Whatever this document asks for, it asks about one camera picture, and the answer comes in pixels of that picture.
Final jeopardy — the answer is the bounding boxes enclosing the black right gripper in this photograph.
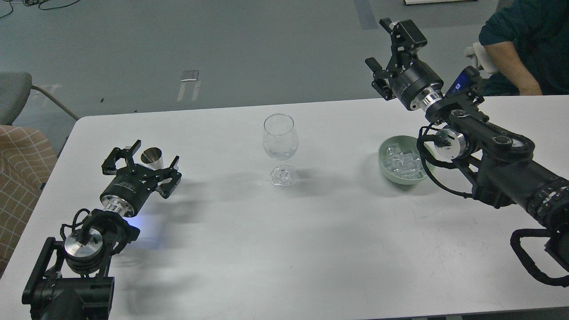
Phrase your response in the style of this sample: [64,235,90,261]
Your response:
[365,18,444,111]

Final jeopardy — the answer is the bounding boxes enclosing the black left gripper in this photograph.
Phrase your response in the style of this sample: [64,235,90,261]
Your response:
[100,140,182,217]

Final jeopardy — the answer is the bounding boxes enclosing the steel cocktail jigger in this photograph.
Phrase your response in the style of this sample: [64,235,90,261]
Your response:
[140,147,164,170]

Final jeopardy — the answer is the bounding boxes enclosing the clear ice cubes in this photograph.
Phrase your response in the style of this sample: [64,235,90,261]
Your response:
[382,144,425,180]

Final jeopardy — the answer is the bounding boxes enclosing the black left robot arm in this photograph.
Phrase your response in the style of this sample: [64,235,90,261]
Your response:
[21,140,182,320]

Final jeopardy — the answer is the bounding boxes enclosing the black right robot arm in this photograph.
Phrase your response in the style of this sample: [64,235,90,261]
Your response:
[365,18,569,288]

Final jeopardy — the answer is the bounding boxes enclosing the clear wine glass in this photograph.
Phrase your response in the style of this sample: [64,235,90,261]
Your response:
[262,113,299,188]

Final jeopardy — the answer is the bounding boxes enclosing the green bowl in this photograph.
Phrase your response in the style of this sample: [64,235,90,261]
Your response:
[377,135,428,185]

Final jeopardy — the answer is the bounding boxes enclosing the beige checked cushion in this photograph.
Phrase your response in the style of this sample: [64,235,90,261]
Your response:
[0,125,57,275]

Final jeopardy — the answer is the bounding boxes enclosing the silver floor plate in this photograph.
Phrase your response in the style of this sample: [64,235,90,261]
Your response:
[180,69,199,82]

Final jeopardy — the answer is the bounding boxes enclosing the person in dark shirt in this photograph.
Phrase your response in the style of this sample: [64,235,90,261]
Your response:
[478,0,569,96]

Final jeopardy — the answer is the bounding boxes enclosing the black floor cables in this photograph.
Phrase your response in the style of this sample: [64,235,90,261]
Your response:
[0,0,81,19]

